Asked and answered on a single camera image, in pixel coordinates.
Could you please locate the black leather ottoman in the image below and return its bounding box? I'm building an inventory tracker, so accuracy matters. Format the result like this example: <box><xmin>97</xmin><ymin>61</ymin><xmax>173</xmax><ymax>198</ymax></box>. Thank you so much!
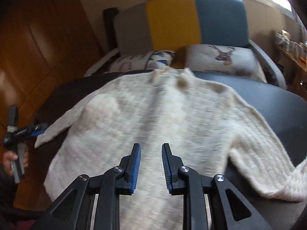
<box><xmin>34</xmin><ymin>72</ymin><xmax>306</xmax><ymax>229</ymax></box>

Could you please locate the cream knitted sweater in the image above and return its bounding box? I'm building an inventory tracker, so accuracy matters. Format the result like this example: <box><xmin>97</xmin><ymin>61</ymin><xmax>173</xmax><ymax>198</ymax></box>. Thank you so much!
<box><xmin>35</xmin><ymin>67</ymin><xmax>306</xmax><ymax>229</ymax></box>

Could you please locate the geometric print pillow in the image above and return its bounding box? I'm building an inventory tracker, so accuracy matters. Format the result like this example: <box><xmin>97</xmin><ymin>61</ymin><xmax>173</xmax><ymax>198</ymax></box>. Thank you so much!
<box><xmin>107</xmin><ymin>50</ymin><xmax>175</xmax><ymax>73</ymax></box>

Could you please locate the person's left hand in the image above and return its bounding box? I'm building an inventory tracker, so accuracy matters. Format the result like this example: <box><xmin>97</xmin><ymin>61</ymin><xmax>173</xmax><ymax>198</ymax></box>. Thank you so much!
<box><xmin>3</xmin><ymin>147</ymin><xmax>29</xmax><ymax>176</ymax></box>

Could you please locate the grey yellow blue sofa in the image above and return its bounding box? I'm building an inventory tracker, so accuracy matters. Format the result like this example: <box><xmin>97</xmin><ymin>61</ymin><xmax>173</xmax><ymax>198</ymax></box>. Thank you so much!
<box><xmin>84</xmin><ymin>0</ymin><xmax>287</xmax><ymax>90</ymax></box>

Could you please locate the deer print pillow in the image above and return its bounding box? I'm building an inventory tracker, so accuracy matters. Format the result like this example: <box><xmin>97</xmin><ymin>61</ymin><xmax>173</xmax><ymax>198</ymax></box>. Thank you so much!
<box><xmin>185</xmin><ymin>44</ymin><xmax>267</xmax><ymax>83</ymax></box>

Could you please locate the wooden side table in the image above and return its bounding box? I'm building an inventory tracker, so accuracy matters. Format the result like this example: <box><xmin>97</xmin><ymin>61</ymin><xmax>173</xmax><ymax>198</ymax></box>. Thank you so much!
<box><xmin>274</xmin><ymin>31</ymin><xmax>306</xmax><ymax>100</ymax></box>

